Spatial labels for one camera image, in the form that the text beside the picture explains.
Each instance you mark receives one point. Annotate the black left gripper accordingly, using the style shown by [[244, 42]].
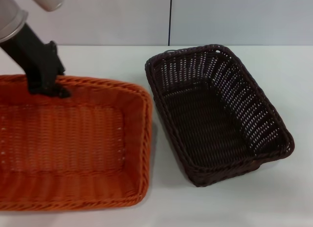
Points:
[[36, 58]]

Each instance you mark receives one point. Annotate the orange woven plastic basket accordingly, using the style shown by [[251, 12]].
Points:
[[73, 143]]

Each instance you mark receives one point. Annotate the dark brown woven basket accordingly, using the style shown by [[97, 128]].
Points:
[[210, 124]]

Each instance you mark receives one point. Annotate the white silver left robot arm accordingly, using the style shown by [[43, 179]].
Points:
[[9, 16]]

